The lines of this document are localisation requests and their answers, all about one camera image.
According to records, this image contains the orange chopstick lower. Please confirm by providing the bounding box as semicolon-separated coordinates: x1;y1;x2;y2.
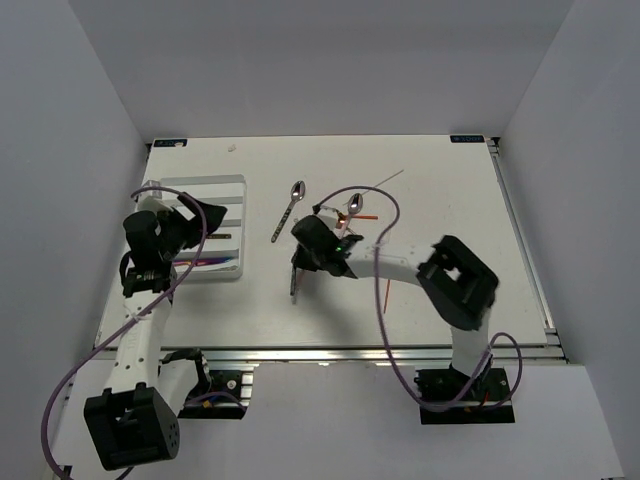
383;279;391;314

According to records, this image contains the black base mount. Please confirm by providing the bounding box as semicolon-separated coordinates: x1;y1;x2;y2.
414;367;516;426
158;348;247;420

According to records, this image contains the white chopstick long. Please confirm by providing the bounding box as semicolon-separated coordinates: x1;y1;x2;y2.
364;169;405;191

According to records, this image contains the blue label sticker left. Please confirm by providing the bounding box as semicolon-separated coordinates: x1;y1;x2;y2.
153;139;188;148

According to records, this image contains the blue label sticker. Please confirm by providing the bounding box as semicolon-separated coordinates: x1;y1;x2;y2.
153;139;188;148
449;135;485;144

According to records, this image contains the white divided cutlery tray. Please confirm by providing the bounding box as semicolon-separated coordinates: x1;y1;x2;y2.
143;174;247;282

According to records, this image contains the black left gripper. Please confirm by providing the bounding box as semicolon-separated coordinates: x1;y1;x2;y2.
156;192;227;262

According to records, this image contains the blue label sticker right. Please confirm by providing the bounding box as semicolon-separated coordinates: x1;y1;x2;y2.
449;135;485;144

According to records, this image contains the aluminium table frame rail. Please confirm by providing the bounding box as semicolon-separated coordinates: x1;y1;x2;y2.
485;137;566;359

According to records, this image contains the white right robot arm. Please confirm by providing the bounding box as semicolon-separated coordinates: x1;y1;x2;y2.
291;215;499;399

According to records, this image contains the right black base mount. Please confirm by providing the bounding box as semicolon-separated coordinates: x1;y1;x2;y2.
414;367;516;426

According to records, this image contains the knife with teal handle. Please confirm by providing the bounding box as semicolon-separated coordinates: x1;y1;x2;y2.
289;266;298;305

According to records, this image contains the gold spoon pink handle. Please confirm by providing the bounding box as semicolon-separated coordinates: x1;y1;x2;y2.
334;212;350;238

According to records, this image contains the silver spoon patterned handle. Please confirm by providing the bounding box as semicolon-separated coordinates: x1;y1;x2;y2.
270;180;306;243

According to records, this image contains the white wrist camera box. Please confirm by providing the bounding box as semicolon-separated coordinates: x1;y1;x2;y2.
135;192;173;216

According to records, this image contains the silver spoon iridescent handle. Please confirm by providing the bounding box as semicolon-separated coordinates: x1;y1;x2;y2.
347;193;363;217

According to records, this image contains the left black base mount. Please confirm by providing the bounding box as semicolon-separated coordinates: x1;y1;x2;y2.
158;348;247;420

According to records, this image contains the iridescent rainbow knife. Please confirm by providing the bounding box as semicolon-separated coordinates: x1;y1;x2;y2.
173;257;234;267

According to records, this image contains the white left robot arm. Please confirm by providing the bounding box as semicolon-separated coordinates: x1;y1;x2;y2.
83;187;227;471

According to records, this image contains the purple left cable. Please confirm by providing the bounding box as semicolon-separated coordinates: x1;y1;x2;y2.
40;185;209;474

